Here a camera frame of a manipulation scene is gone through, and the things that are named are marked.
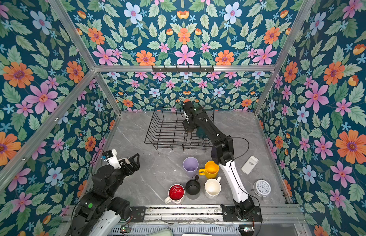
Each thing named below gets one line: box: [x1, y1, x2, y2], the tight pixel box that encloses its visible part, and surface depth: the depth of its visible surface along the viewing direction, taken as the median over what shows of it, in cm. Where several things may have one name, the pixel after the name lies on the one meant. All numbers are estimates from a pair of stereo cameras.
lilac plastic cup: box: [183, 156, 200, 178], surface depth 82 cm
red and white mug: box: [164, 183, 185, 205], surface depth 75 cm
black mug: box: [185, 174, 201, 196], surface depth 82 cm
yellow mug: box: [198, 160, 220, 179], surface depth 84 cm
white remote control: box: [241, 155, 260, 175], surface depth 92 cm
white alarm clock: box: [250, 179, 272, 201], surface depth 80 cm
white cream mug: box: [204, 176, 222, 197], surface depth 77 cm
